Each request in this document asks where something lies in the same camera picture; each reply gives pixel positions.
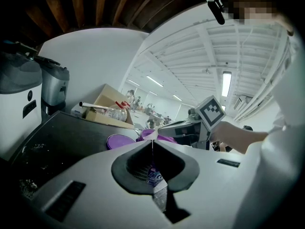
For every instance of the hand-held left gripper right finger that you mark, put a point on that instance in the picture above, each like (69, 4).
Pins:
(214, 187)

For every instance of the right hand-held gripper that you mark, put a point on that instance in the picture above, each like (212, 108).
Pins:
(210, 113)

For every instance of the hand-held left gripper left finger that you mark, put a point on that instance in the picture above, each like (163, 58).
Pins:
(100, 199)

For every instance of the white detergent powder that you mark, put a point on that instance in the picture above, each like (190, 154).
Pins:
(29, 185)

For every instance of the person's right forearm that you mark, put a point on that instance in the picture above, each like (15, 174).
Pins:
(238, 137)

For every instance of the purple round lid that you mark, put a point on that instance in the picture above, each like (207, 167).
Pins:
(119, 141)

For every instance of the clear plastic bottle red cap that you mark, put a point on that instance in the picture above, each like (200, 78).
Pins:
(118, 112)

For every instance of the brown cardboard box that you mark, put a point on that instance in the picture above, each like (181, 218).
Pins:
(112, 96)

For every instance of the long ceiling light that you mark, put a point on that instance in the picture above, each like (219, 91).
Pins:
(226, 83)

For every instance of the person's white shirt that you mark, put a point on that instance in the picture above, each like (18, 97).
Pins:
(278, 151)

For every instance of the white air conditioner unit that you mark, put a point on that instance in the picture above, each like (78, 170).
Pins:
(240, 101)

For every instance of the metal tube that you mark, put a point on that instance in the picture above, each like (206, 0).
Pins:
(94, 106)

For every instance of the white and blue box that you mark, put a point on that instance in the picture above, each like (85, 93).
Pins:
(77, 110)

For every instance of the silver appliance with dark lid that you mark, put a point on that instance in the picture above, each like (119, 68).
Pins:
(56, 85)

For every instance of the person's head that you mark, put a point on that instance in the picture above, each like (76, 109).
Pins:
(252, 6)

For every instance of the black head camera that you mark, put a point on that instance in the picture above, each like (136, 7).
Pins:
(217, 9)

